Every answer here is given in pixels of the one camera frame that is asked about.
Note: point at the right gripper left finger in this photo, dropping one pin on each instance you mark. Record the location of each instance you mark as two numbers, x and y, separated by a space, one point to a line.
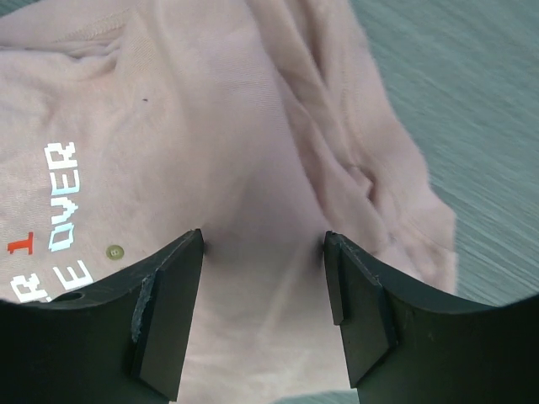
121 339

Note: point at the pink printed t shirt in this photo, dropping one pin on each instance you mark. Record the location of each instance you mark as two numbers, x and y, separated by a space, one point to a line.
264 124

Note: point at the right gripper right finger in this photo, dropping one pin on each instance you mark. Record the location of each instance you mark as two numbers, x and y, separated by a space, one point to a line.
401 334

